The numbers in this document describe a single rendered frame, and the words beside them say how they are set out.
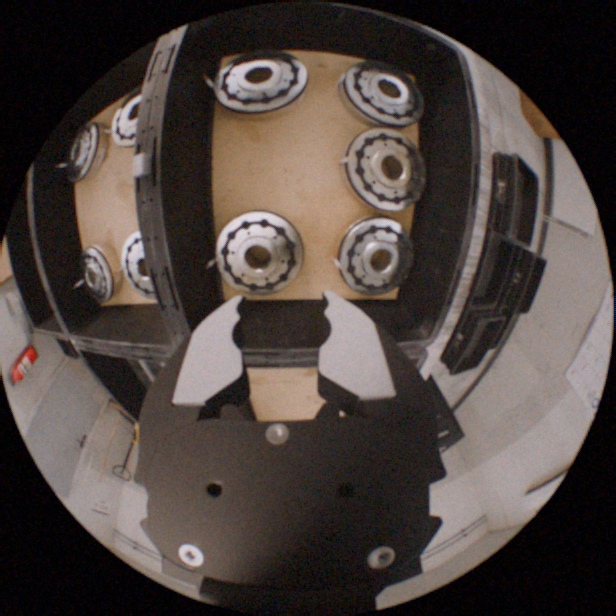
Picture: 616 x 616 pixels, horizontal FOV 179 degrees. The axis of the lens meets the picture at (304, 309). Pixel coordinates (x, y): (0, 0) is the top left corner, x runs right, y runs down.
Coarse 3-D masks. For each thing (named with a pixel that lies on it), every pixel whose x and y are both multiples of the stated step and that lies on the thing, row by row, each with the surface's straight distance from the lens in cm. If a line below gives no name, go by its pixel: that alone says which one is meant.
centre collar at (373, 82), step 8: (376, 80) 28; (384, 80) 29; (392, 80) 29; (376, 88) 27; (400, 88) 29; (376, 96) 27; (384, 96) 27; (400, 96) 28; (392, 104) 27; (400, 104) 28
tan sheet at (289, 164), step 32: (224, 64) 34; (320, 64) 32; (352, 64) 33; (320, 96) 29; (224, 128) 28; (256, 128) 27; (288, 128) 26; (320, 128) 26; (352, 128) 28; (416, 128) 32; (224, 160) 26; (256, 160) 25; (288, 160) 25; (320, 160) 25; (224, 192) 26; (256, 192) 25; (288, 192) 25; (320, 192) 25; (224, 224) 26; (320, 224) 25; (256, 256) 26; (320, 256) 26; (224, 288) 29; (288, 288) 27; (320, 288) 28
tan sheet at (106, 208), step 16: (112, 112) 43; (112, 144) 39; (112, 160) 38; (128, 160) 35; (96, 176) 41; (112, 176) 38; (128, 176) 35; (80, 192) 46; (96, 192) 41; (112, 192) 37; (128, 192) 34; (80, 208) 46; (96, 208) 41; (112, 208) 37; (128, 208) 34; (80, 224) 46; (96, 224) 41; (112, 224) 37; (128, 224) 34; (96, 240) 42; (112, 240) 38; (128, 288) 39; (112, 304) 45
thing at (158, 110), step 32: (160, 96) 21; (160, 128) 19; (160, 160) 18; (480, 160) 24; (160, 192) 18; (160, 224) 18; (160, 256) 19; (448, 288) 23; (256, 352) 21; (288, 352) 20
